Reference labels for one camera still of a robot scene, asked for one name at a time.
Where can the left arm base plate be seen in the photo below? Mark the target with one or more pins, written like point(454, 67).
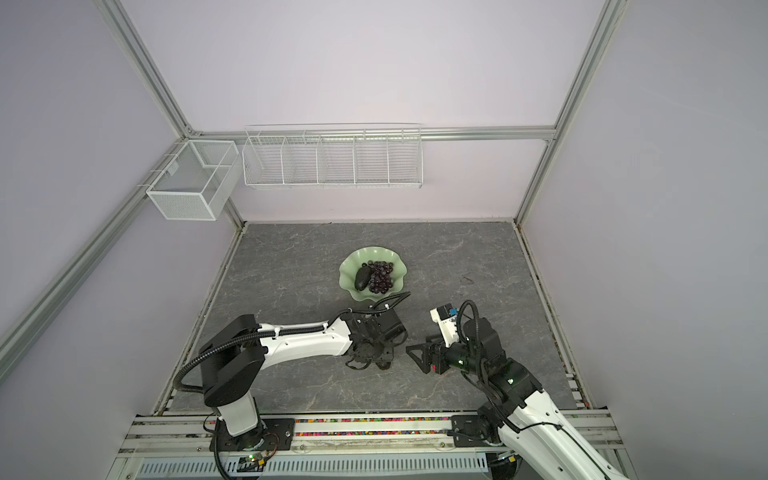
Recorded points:
point(272, 434)

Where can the dark avocado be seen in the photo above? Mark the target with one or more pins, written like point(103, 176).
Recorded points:
point(362, 277)

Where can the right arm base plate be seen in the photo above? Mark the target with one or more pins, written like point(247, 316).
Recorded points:
point(473, 431)

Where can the white wire rack basket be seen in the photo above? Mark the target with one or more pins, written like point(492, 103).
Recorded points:
point(333, 155)

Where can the white mesh box basket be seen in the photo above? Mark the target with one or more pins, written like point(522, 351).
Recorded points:
point(198, 180)

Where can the white vent grille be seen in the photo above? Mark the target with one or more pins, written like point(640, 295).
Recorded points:
point(411, 466)

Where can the dark purple grape bunch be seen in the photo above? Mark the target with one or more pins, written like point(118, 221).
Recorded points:
point(380, 280)

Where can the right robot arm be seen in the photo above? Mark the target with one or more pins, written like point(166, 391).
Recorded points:
point(518, 412)

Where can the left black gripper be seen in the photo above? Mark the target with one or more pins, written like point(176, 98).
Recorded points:
point(387, 356)

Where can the green wavy fruit bowl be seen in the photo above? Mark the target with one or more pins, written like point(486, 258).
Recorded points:
point(353, 262)

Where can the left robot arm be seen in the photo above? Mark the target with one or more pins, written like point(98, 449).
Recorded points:
point(227, 365)

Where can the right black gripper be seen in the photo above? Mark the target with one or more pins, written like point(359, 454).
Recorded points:
point(430, 356)

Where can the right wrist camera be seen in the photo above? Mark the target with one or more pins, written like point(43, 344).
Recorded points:
point(445, 318)

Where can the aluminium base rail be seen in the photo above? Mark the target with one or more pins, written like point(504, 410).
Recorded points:
point(188, 434)

